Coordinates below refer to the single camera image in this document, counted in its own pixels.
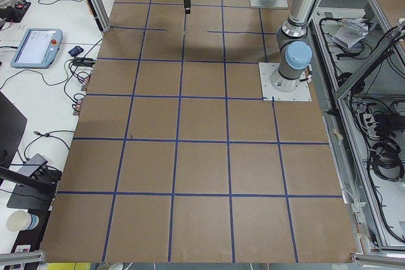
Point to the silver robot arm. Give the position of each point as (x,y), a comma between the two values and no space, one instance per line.
(296,54)

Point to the small dark blue pouch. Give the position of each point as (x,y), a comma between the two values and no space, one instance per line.
(75,51)

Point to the near blue teach pendant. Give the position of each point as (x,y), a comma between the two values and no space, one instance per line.
(38,48)

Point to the crumpled white paper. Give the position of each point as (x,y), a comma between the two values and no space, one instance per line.
(351,31)

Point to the grey usb hub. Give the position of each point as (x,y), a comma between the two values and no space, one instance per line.
(32,165)

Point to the black monitor stand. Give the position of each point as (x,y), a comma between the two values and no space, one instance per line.
(35,183)

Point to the white paper cup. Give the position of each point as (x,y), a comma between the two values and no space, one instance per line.
(22,221)

